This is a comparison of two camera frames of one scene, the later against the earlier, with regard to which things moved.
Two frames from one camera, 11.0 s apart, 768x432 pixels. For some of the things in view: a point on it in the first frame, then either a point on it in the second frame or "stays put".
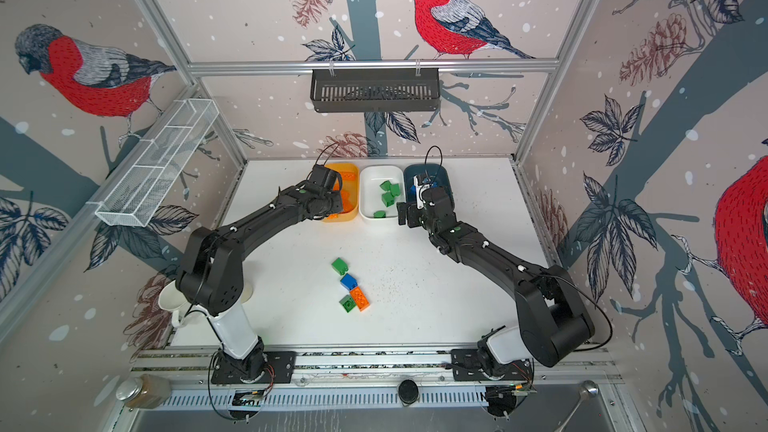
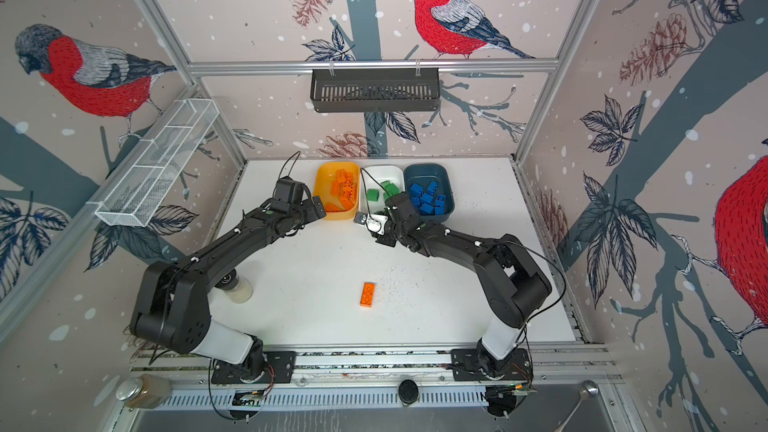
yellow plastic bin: (350, 191) stays put
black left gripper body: (332, 202) → (308, 212)
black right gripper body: (419, 216) → (394, 230)
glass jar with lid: (147, 392) stays put
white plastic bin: (371, 177) stays put
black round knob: (408, 391) stays put
